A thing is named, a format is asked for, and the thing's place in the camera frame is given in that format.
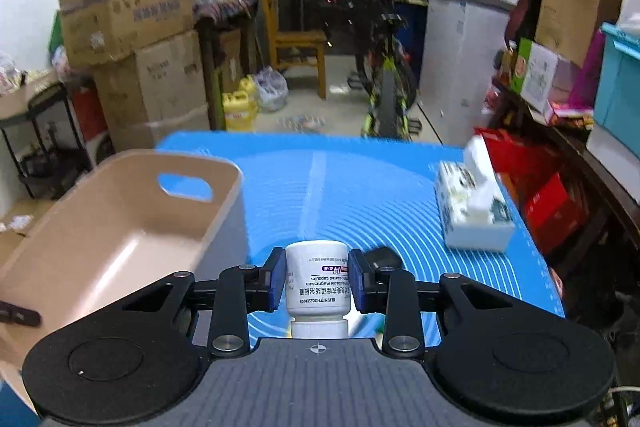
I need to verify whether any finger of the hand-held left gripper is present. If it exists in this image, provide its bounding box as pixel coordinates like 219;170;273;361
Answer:
0;301;42;327

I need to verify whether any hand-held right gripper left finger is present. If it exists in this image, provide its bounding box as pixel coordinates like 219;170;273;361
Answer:
120;248;289;356

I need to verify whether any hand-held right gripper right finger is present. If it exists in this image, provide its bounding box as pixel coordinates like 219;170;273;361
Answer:
348;249;517;356

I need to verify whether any white medicine bottle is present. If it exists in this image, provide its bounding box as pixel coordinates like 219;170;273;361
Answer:
284;241;351;339

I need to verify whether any beige plastic basket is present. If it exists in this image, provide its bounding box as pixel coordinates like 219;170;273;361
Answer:
0;149;249;403

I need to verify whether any small black cap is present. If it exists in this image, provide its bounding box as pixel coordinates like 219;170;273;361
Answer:
362;247;404;271

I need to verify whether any white patterned tissue box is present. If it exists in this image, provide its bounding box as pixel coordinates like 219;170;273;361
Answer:
434;136;517;253

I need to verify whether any black metal rack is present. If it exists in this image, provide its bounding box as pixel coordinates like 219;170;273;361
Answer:
0;82;95;202

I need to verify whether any yellow plastic jug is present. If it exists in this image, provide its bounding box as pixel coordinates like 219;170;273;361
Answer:
222;91;259;132

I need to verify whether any clear plastic bag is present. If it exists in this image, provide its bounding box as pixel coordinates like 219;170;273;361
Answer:
254;67;289;112

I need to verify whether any black and green bicycle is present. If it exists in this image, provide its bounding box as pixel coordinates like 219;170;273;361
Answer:
320;0;422;140

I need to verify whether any red bag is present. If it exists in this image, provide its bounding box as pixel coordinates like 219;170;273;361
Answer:
474;127;587;254

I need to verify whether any red and white container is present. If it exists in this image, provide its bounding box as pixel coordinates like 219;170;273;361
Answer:
71;83;117;168

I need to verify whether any large taped cardboard box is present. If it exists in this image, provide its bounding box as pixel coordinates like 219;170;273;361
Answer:
94;31;212;152

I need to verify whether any white chest freezer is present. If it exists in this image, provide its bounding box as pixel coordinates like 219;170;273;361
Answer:
416;0;517;144

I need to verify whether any wooden chair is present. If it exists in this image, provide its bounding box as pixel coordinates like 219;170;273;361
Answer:
256;0;329;100

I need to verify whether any dark wooden side table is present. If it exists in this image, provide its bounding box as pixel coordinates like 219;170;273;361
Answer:
491;77;640;344

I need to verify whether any white and green box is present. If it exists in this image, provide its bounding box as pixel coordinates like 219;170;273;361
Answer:
519;38;560;114

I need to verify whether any green bag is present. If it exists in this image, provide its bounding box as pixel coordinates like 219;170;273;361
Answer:
46;11;64;58

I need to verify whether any pink box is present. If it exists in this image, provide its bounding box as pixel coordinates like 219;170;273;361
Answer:
544;56;597;126

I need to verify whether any open printed cardboard box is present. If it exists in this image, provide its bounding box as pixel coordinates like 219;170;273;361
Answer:
55;0;197;68

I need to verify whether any teal storage bin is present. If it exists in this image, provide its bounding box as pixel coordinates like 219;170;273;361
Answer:
591;22;640;144

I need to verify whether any brown paper bag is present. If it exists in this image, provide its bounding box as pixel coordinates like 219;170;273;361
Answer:
534;0;627;68

